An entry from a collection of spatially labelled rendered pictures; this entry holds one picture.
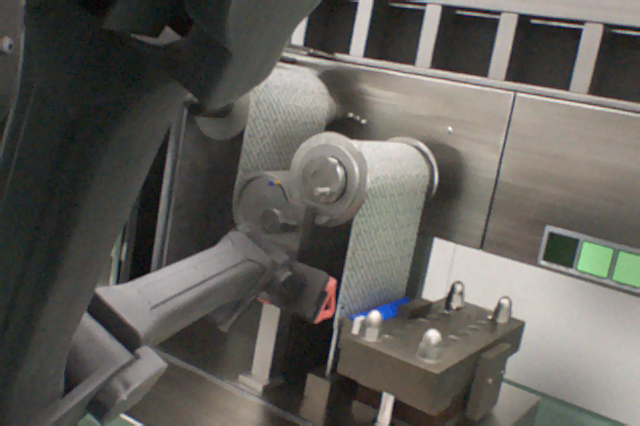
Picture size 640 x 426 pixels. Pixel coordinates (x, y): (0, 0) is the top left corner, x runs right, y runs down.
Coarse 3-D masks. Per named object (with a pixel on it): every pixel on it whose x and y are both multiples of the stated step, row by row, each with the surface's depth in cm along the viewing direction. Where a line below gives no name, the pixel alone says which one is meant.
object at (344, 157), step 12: (324, 144) 116; (336, 144) 115; (312, 156) 117; (336, 156) 115; (348, 156) 114; (300, 168) 119; (348, 168) 114; (300, 180) 119; (348, 180) 114; (300, 192) 119; (348, 192) 114; (312, 204) 118; (324, 204) 117; (336, 204) 116; (348, 204) 114
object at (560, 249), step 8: (552, 240) 130; (560, 240) 129; (568, 240) 129; (576, 240) 128; (552, 248) 130; (560, 248) 130; (568, 248) 129; (576, 248) 128; (544, 256) 131; (552, 256) 130; (560, 256) 130; (568, 256) 129; (568, 264) 129
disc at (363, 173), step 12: (312, 144) 118; (348, 144) 114; (300, 156) 119; (360, 156) 113; (360, 168) 113; (360, 180) 113; (360, 192) 114; (360, 204) 114; (324, 216) 117; (336, 216) 116; (348, 216) 115
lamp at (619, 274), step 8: (624, 256) 124; (632, 256) 123; (616, 264) 125; (624, 264) 124; (632, 264) 123; (616, 272) 125; (624, 272) 124; (632, 272) 123; (616, 280) 125; (624, 280) 124; (632, 280) 123
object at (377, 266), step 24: (360, 216) 116; (384, 216) 122; (408, 216) 130; (360, 240) 118; (384, 240) 125; (408, 240) 133; (360, 264) 120; (384, 264) 127; (408, 264) 135; (360, 288) 122; (384, 288) 129; (336, 312) 118; (360, 312) 124
